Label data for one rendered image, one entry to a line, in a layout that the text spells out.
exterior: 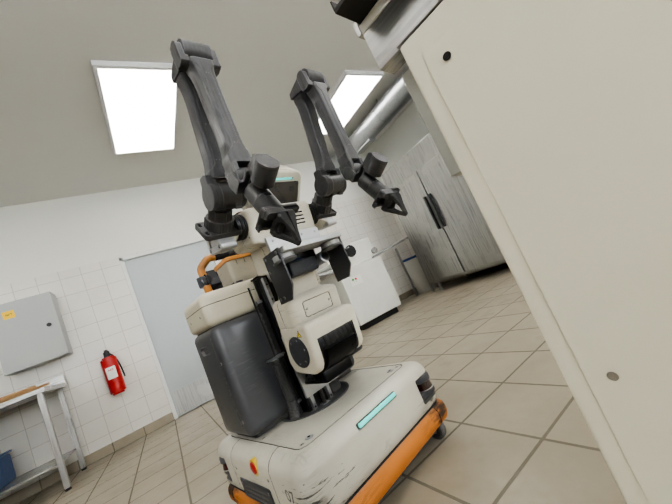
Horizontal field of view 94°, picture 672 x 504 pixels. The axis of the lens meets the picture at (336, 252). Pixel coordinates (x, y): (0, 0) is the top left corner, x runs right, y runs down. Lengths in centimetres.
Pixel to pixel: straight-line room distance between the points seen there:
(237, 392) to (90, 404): 350
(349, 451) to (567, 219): 85
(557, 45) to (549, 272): 18
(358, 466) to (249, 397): 42
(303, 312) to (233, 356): 31
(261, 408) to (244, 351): 20
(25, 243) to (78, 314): 100
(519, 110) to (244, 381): 110
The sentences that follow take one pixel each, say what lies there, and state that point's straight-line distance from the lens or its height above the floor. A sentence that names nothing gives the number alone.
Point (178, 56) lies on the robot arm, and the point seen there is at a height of 134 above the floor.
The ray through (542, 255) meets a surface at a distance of 33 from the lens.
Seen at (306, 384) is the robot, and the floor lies 37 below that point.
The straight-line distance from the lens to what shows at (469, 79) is 35.
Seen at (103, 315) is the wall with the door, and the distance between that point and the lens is 465.
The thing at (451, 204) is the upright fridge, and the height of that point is 107.
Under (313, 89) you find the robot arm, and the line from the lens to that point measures 126.
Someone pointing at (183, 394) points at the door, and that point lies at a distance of 461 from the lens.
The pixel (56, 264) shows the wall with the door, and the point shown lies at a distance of 486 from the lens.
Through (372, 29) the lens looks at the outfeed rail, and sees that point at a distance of 43.
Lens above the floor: 63
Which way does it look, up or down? 7 degrees up
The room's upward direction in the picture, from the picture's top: 23 degrees counter-clockwise
